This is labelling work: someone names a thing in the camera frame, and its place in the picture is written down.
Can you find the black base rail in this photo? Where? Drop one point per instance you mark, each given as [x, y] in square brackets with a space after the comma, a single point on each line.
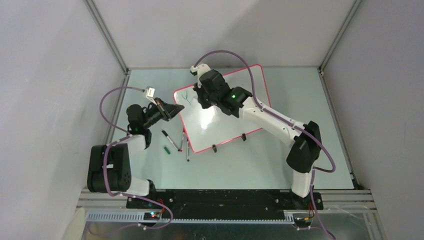
[232, 205]

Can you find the red-capped whiteboard marker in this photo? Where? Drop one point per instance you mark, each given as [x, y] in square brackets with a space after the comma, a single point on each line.
[181, 147]

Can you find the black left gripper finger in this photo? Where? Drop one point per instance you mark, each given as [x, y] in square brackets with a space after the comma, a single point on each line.
[170, 111]
[160, 103]

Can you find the left electronics board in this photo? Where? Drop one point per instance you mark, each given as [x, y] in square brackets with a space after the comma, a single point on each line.
[152, 216]

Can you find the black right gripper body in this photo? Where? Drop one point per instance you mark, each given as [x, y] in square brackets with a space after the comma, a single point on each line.
[211, 99]

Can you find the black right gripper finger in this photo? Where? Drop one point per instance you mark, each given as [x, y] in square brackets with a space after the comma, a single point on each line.
[201, 99]
[198, 90]

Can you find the pink-framed whiteboard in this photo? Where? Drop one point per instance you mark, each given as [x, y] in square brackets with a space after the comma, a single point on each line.
[208, 127]

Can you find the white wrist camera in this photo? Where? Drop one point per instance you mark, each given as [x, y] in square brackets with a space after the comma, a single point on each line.
[149, 94]
[198, 71]

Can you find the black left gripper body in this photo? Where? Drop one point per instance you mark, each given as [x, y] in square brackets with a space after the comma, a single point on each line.
[154, 115]

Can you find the blue-capped whiteboard marker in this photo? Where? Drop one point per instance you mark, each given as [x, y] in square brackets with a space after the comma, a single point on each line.
[187, 150]

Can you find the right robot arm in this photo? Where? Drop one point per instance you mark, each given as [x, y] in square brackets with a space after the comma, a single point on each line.
[302, 139]

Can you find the electronics board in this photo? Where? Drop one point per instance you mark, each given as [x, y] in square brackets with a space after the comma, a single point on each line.
[152, 216]
[302, 222]

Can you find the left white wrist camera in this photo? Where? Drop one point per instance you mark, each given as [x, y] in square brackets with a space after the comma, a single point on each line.
[149, 94]

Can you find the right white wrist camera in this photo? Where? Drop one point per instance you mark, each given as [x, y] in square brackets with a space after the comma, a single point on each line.
[198, 71]

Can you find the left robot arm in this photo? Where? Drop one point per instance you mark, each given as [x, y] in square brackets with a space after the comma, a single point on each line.
[111, 166]

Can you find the black-capped whiteboard marker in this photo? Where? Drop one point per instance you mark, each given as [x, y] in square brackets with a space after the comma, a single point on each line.
[170, 140]

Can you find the right electronics board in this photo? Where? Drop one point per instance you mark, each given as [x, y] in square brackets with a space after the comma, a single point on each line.
[302, 222]

